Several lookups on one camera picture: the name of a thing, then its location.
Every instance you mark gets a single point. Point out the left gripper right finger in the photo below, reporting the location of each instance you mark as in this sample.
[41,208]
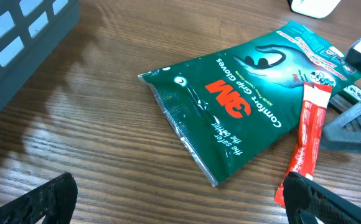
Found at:
[309,202]

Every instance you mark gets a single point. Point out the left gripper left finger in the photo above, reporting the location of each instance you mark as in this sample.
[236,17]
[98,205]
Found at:
[52,202]

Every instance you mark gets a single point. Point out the small green white box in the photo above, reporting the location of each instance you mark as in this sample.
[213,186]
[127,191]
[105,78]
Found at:
[346,98]

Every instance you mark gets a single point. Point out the red stick sachet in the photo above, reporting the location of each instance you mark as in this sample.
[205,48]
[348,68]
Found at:
[313,112]

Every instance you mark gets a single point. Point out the green 3M gloves package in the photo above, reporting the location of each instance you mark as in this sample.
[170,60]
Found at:
[228,106]

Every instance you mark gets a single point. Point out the white barcode scanner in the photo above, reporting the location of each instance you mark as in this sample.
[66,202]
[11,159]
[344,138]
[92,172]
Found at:
[313,8]

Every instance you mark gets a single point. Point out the grey plastic shopping basket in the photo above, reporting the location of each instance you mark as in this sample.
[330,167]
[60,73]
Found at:
[29,31]

